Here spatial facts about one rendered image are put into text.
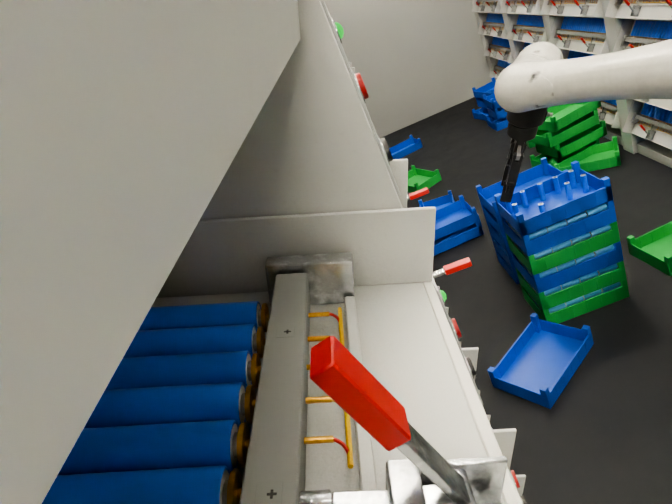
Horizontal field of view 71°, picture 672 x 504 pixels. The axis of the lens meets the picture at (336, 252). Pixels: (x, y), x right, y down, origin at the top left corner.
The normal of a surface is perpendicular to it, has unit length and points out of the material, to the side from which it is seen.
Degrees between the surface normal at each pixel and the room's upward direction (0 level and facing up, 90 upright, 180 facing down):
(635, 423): 0
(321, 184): 90
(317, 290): 90
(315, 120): 90
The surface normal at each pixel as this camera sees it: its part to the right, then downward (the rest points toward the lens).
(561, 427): -0.40, -0.81
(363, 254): 0.04, 0.46
